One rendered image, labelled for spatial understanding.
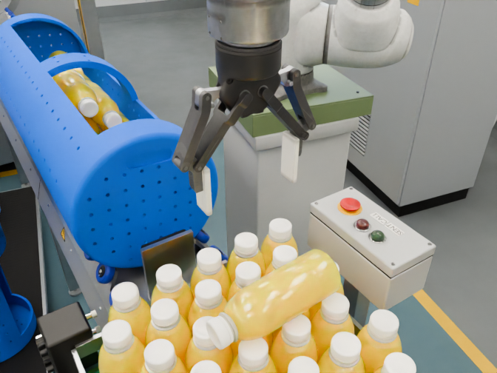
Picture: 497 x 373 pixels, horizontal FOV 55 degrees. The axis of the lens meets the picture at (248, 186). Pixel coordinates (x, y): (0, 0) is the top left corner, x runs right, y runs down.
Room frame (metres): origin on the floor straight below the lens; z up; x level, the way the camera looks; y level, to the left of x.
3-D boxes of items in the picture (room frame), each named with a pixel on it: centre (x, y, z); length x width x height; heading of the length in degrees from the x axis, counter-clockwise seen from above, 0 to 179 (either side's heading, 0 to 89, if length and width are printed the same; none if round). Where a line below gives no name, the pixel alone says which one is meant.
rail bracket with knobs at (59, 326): (0.51, 0.29, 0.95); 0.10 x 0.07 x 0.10; 123
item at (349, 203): (0.68, -0.18, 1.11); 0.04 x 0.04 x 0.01
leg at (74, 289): (1.50, 0.77, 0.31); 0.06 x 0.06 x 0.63; 33
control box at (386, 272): (0.64, -0.21, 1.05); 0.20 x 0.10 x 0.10; 33
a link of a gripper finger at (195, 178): (0.49, 0.07, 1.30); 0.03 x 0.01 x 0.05; 123
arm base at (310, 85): (1.33, -0.10, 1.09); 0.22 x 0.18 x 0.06; 28
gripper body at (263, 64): (0.53, 0.00, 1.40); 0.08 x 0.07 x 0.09; 123
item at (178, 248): (0.65, 0.15, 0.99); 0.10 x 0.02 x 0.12; 123
